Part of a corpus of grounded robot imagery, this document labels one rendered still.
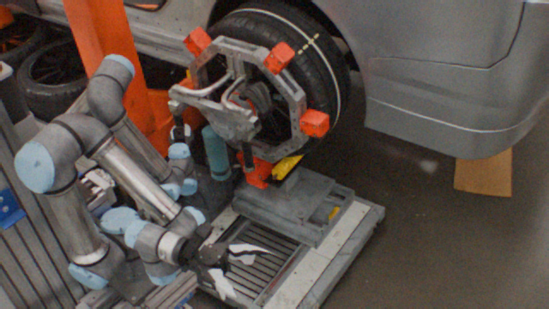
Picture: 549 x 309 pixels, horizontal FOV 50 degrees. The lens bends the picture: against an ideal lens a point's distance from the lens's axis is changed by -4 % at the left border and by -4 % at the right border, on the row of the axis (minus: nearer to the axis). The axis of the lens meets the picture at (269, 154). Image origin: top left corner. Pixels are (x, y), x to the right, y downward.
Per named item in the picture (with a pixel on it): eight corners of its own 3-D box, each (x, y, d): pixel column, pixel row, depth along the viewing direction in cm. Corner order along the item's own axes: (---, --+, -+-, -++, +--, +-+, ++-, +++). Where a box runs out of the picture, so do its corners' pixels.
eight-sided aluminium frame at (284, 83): (312, 167, 255) (303, 57, 219) (304, 177, 251) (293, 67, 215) (212, 128, 281) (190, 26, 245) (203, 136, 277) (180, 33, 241)
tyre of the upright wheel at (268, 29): (211, 63, 294) (315, 151, 289) (179, 88, 280) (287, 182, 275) (252, -34, 240) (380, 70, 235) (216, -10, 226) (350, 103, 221)
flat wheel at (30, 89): (9, 123, 355) (-5, 92, 340) (58, 62, 403) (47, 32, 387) (105, 129, 341) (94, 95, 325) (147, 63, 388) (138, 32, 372)
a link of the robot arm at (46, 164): (133, 263, 181) (76, 125, 145) (103, 301, 172) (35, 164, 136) (103, 251, 186) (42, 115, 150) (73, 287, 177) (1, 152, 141)
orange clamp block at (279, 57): (286, 66, 228) (296, 52, 221) (274, 76, 224) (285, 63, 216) (273, 53, 228) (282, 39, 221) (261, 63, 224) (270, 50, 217)
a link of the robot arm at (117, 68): (27, 154, 216) (99, 69, 185) (44, 128, 227) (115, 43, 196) (55, 172, 221) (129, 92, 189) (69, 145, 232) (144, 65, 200)
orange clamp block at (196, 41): (214, 42, 244) (200, 25, 243) (202, 51, 240) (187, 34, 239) (207, 49, 250) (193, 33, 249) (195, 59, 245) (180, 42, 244)
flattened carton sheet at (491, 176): (511, 130, 344) (511, 126, 341) (510, 198, 305) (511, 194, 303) (459, 125, 352) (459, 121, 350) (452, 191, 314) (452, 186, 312)
